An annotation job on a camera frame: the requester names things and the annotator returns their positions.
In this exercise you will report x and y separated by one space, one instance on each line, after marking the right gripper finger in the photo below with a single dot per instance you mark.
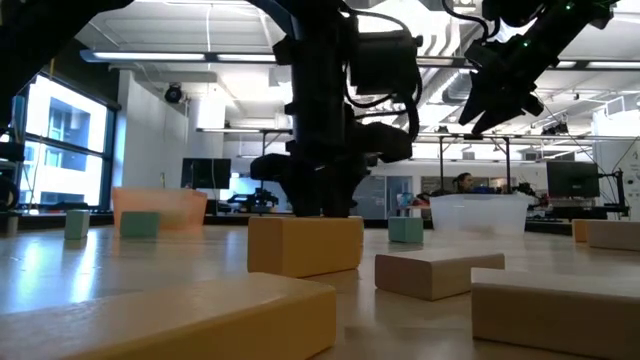
497 116
477 102

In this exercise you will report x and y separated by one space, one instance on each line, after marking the orange translucent plastic bin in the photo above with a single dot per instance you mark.
170 200

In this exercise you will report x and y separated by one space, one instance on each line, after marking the clear plastic bin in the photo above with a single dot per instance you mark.
480 215

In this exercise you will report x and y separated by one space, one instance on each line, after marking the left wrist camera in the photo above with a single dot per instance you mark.
385 62

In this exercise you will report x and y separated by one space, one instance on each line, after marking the person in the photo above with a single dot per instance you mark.
464 182

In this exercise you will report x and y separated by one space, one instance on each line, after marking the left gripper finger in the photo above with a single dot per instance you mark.
345 195
310 197

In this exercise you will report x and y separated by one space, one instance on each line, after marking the large window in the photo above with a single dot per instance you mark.
65 165

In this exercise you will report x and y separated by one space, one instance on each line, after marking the black gantry frame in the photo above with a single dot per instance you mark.
507 165

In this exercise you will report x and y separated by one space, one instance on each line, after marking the round black ceiling lamp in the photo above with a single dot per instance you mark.
173 94

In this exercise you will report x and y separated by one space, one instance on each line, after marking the natural wooden block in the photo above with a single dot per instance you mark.
430 280
615 235
555 315

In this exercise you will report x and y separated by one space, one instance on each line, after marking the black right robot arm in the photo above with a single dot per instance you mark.
560 25

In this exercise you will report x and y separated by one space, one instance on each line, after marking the background black robot arm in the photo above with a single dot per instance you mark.
255 200

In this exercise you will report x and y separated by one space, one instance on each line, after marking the teal wooden block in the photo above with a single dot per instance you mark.
140 225
77 225

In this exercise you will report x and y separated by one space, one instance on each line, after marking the long orange wooden block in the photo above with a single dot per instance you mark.
175 325

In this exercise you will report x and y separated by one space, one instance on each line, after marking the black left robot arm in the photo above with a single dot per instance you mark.
30 30

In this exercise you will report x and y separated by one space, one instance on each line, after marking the black computer monitor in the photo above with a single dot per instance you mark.
206 173
572 179

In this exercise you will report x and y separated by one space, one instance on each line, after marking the ceiling light strip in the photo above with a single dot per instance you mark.
150 56

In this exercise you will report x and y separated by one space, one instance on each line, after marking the teal wooden cube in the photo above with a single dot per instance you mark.
406 230

